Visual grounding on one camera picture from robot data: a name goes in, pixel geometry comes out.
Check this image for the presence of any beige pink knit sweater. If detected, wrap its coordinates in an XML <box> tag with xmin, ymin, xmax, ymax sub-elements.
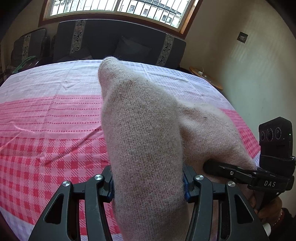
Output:
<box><xmin>98</xmin><ymin>57</ymin><xmax>256</xmax><ymax>240</ymax></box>

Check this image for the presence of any dark red sleeve forearm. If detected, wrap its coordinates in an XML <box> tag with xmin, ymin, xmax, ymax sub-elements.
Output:
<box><xmin>268</xmin><ymin>208</ymin><xmax>296</xmax><ymax>241</ymax></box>

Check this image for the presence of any green clothes hanger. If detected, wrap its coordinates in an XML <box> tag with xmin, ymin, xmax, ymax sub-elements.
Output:
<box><xmin>12</xmin><ymin>55</ymin><xmax>36</xmax><ymax>74</ymax></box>

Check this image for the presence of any right hand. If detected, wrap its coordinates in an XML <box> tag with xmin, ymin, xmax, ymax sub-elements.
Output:
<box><xmin>249</xmin><ymin>195</ymin><xmax>282</xmax><ymax>226</ymax></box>

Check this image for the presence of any white wrist band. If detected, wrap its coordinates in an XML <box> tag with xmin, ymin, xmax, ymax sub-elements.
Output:
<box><xmin>262</xmin><ymin>222</ymin><xmax>271</xmax><ymax>237</ymax></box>

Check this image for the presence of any pink checked bed sheet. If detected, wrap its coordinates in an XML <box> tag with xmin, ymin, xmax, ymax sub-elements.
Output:
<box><xmin>0</xmin><ymin>59</ymin><xmax>261</xmax><ymax>241</ymax></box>

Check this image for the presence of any round wooden side table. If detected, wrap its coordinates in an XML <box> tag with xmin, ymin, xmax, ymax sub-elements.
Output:
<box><xmin>189</xmin><ymin>66</ymin><xmax>223</xmax><ymax>91</ymax></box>

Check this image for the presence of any dark armchair with patterned stripe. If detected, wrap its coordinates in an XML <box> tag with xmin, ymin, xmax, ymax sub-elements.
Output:
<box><xmin>11</xmin><ymin>28</ymin><xmax>50</xmax><ymax>67</ymax></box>

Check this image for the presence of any dark sofa with patterned stripes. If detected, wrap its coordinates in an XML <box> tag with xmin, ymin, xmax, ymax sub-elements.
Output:
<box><xmin>53</xmin><ymin>20</ymin><xmax>186</xmax><ymax>69</ymax></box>

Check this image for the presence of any dark cushion on sofa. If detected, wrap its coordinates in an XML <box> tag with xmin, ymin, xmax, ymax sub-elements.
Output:
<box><xmin>113</xmin><ymin>36</ymin><xmax>154</xmax><ymax>63</ymax></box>

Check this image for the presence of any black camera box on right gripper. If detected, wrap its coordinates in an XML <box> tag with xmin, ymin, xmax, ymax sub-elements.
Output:
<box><xmin>258</xmin><ymin>116</ymin><xmax>293</xmax><ymax>159</ymax></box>

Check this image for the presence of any black wall switch plate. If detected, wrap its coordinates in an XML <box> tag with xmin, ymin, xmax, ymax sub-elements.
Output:
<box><xmin>237</xmin><ymin>32</ymin><xmax>248</xmax><ymax>44</ymax></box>

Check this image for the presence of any barred window with wooden frame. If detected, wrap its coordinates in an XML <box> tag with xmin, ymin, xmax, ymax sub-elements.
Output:
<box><xmin>38</xmin><ymin>0</ymin><xmax>203</xmax><ymax>39</ymax></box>

